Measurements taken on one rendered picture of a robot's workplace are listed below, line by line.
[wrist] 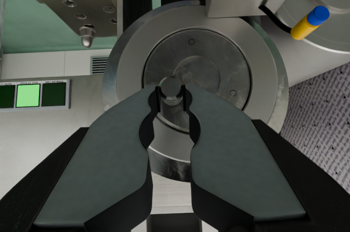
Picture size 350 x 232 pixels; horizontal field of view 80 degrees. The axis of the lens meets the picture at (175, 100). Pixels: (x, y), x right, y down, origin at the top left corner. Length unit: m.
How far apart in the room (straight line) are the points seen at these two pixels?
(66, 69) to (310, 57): 3.24
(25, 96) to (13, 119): 0.06
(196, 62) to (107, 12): 0.37
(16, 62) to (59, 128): 3.23
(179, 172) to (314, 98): 0.24
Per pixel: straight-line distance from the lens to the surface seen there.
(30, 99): 0.59
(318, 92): 0.35
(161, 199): 0.50
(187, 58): 0.15
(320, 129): 0.35
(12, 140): 0.61
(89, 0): 0.47
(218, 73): 0.15
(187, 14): 0.17
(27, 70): 3.63
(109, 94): 0.17
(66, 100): 0.55
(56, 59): 3.46
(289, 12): 0.20
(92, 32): 0.56
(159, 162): 0.16
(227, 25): 0.17
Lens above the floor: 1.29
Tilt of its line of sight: 9 degrees down
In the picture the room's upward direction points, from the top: 177 degrees clockwise
